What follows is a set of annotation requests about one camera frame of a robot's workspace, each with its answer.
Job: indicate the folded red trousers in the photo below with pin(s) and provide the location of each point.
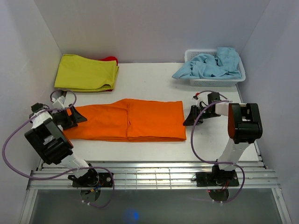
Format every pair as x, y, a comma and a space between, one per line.
109, 58

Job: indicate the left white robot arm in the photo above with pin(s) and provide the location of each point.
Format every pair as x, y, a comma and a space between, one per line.
47, 138

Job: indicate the aluminium rail frame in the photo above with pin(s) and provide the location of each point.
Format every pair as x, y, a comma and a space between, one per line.
165, 165

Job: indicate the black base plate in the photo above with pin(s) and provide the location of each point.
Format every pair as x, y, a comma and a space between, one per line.
105, 180
208, 179

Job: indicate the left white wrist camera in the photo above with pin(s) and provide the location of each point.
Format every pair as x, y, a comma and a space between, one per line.
58, 103

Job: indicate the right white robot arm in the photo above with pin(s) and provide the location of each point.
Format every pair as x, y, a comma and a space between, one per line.
244, 128

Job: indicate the folded yellow trousers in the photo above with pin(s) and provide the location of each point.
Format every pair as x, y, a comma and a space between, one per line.
81, 74

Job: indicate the white plastic basket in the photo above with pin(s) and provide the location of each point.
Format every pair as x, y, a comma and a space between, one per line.
191, 53

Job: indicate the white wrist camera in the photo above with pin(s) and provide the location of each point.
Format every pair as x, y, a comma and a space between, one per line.
58, 103
198, 100

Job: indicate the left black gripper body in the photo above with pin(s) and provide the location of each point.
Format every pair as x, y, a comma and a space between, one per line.
62, 117

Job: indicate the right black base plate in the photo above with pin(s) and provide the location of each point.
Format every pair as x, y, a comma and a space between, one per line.
208, 179

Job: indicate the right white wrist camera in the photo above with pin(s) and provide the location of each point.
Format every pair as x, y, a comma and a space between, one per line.
198, 100

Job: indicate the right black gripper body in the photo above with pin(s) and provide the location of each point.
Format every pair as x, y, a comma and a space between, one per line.
205, 115

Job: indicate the light blue trousers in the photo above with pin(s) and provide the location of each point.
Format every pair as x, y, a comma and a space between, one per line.
206, 66

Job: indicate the orange trousers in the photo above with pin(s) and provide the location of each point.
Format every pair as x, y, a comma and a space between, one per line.
131, 120

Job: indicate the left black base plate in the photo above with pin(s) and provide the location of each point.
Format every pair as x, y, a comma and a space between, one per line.
105, 180

